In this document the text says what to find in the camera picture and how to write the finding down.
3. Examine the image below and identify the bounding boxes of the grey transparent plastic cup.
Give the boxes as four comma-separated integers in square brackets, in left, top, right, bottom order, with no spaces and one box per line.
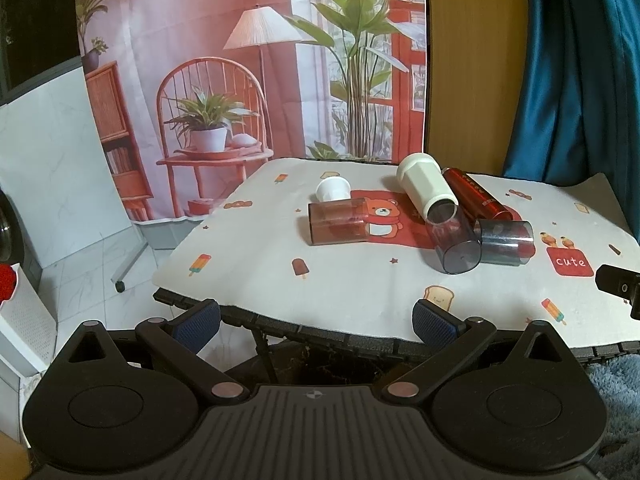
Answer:
[425,200,480,274]

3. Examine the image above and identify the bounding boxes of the blue-grey transparent plastic cup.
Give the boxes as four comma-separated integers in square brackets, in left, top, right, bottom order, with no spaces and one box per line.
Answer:
[474,219,536,266]

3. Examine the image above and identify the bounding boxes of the brown transparent plastic cup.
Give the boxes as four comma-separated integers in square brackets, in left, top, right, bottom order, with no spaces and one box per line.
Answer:
[308,198,368,246]

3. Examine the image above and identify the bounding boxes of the small white paper cup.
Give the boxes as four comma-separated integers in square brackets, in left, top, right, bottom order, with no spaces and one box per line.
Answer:
[316,176,352,203]

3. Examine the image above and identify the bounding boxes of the printed living room backdrop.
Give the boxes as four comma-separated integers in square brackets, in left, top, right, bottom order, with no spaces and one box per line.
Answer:
[75,0,426,222]

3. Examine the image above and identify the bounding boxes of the backdrop stand leg with wheel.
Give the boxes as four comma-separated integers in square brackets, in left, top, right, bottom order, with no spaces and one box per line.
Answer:
[111,240,148,294]

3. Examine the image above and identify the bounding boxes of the grey fluffy rug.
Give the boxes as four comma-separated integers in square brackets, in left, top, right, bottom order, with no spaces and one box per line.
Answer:
[586,354,640,480]

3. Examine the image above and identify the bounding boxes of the white cartoon print tablecloth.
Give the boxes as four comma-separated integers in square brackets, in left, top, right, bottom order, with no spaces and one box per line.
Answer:
[153,158,639,348]

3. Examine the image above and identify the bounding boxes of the white box with red item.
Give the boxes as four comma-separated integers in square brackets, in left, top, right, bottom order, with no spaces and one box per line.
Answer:
[1,263,56,377]

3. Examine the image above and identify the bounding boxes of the white ribbed tumbler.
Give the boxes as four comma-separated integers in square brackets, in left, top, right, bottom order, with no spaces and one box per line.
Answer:
[396,153,459,224]

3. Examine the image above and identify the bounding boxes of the teal blue curtain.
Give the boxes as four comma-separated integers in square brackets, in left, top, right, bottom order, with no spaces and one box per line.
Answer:
[503,0,639,234]

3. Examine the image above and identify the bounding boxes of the black folding table frame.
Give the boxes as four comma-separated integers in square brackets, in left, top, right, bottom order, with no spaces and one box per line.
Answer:
[153,288,639,370]

